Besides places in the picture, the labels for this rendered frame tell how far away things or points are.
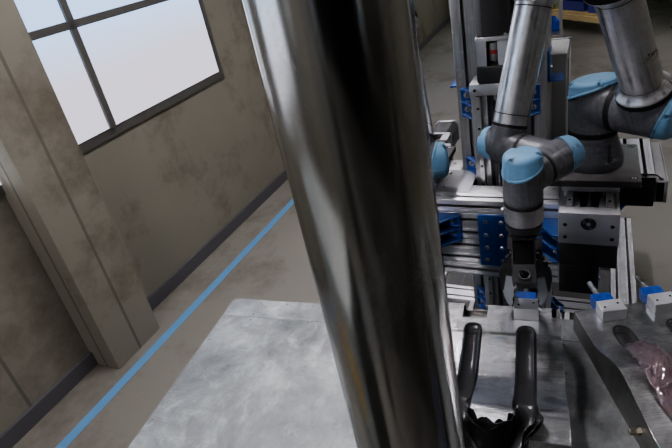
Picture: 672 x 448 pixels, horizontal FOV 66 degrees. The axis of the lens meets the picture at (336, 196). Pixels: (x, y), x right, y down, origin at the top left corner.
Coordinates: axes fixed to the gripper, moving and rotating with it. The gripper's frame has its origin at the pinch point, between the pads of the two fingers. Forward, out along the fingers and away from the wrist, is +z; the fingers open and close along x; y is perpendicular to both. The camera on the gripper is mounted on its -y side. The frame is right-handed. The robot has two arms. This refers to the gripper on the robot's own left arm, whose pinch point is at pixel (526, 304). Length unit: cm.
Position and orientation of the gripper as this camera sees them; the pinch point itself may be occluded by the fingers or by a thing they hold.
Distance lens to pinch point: 122.7
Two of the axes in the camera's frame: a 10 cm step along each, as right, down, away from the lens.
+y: 3.0, -4.9, 8.2
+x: -9.3, 0.2, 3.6
